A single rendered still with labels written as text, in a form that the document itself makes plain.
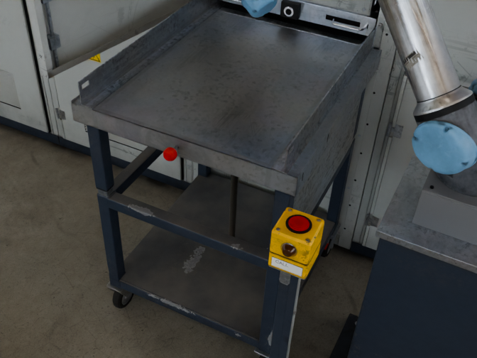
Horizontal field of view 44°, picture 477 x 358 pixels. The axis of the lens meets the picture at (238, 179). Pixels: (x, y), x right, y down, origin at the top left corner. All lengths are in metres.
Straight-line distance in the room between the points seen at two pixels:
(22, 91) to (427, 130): 2.02
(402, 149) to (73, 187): 1.38
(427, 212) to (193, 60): 0.78
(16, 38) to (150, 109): 1.24
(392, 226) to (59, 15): 1.01
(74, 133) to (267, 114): 1.38
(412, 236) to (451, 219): 0.09
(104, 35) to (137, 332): 0.97
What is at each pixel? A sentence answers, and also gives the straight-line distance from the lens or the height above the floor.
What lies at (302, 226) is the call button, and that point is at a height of 0.91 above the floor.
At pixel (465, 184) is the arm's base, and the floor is 0.88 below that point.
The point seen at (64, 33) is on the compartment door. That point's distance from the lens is 1.73.
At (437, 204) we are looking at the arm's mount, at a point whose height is 0.82.
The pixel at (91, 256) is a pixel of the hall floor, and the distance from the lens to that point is 2.33.
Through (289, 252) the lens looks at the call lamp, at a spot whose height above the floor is 0.88.
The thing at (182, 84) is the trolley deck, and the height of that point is 0.85.
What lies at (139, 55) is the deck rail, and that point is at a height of 0.87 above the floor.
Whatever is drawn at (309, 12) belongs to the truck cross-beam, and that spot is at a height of 0.90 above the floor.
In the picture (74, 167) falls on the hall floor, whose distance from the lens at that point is 2.73.
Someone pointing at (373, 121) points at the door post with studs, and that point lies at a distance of 2.00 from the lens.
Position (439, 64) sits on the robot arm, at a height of 1.15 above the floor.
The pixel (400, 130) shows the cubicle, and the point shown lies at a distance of 1.97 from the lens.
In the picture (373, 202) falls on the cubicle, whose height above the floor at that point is 0.28.
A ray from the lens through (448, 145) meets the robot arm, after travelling 1.17.
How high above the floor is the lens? 1.68
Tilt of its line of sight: 40 degrees down
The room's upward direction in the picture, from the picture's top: 3 degrees clockwise
